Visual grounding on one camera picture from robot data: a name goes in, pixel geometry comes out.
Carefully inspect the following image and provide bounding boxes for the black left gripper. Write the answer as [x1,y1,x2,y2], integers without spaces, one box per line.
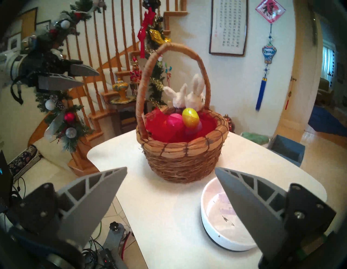
[18,50,100,92]

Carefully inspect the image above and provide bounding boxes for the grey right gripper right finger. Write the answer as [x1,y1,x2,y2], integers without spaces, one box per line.
[215,167,288,261]

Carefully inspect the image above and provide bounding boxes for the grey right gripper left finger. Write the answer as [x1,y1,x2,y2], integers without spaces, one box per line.
[56,167,128,248]

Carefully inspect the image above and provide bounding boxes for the purple easter egg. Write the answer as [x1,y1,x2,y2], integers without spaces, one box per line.
[186,121,204,136]

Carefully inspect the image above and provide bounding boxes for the shiny green easter egg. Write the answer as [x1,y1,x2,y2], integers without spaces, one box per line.
[182,108,200,128]

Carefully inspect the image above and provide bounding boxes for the pink easter egg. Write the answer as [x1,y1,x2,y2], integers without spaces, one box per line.
[166,113,185,136]

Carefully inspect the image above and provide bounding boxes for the red mesh basket lining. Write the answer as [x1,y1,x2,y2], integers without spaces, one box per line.
[143,107,219,143]

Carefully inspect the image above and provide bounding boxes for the white bowl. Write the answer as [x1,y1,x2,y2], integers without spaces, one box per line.
[201,177,258,252]

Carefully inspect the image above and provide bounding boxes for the yellow ornate vase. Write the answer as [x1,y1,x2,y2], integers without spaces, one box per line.
[112,78,129,102]

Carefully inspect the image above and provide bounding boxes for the wooden staircase railing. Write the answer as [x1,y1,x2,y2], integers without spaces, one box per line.
[27,0,189,177]

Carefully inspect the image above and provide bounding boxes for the ornate brass round tray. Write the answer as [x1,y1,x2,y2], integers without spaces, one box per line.
[110,96,136,105]

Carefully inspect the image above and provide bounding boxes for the black power strip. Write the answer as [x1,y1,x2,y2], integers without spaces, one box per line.
[98,249,121,269]

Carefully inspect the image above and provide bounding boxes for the pine garland with ball ornaments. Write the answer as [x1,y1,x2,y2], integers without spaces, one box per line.
[49,0,107,37]

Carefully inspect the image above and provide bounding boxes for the red nutcracker figure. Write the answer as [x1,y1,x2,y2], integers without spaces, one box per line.
[130,56,143,85]

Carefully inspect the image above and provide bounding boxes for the dark wooden side table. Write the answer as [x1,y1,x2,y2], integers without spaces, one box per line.
[108,99,149,134]

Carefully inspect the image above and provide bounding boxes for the green folded cloth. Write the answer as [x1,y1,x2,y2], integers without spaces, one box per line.
[241,131,270,146]

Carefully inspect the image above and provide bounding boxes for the blue box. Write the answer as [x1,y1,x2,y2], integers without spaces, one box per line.
[267,134,306,167]

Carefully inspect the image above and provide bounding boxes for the patterned floor runner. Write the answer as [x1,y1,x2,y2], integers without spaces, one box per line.
[8,145,41,180]

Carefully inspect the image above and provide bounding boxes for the red cloisonne jar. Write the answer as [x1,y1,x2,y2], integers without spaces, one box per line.
[224,114,236,133]

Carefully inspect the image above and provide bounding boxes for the red ribbon bow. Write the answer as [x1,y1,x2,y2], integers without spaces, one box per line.
[137,8,157,59]

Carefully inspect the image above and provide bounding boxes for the green christmas garland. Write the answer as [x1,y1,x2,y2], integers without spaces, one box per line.
[145,16,172,109]

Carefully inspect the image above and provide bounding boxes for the gold foil ornament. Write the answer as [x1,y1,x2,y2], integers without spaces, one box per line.
[149,28,172,45]

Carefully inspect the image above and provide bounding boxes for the blue floor rug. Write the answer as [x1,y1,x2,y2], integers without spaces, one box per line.
[308,105,347,137]

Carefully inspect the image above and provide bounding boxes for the small red hanging charm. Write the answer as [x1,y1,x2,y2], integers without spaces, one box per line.
[285,77,297,110]

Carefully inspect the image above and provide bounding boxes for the white plush bunny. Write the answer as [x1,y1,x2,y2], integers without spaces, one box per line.
[163,73,206,112]

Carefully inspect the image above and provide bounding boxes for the yellow armchair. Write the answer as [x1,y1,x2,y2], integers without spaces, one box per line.
[317,77,336,101]

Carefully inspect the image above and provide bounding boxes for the blue tassel vase ornament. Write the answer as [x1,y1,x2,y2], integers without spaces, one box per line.
[255,24,277,112]

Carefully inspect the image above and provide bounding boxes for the framed calligraphy scroll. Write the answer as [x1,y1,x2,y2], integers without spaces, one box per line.
[209,0,249,57]

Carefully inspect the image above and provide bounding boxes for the red diamond fu decoration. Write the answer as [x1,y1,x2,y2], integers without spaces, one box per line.
[255,0,287,24]

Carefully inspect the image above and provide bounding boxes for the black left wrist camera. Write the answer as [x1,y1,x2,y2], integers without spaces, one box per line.
[35,33,59,55]

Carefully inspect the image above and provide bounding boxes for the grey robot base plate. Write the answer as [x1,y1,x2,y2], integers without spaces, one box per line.
[102,221,128,269]

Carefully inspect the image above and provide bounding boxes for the red cable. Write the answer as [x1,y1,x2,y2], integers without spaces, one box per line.
[120,231,131,261]

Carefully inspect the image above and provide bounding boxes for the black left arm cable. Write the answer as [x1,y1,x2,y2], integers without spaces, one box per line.
[10,75,25,105]

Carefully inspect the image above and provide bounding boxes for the wicker basket with handle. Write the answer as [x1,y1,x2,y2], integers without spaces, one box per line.
[136,42,230,184]

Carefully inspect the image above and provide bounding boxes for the white pedestal table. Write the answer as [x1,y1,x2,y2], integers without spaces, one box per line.
[87,130,327,269]

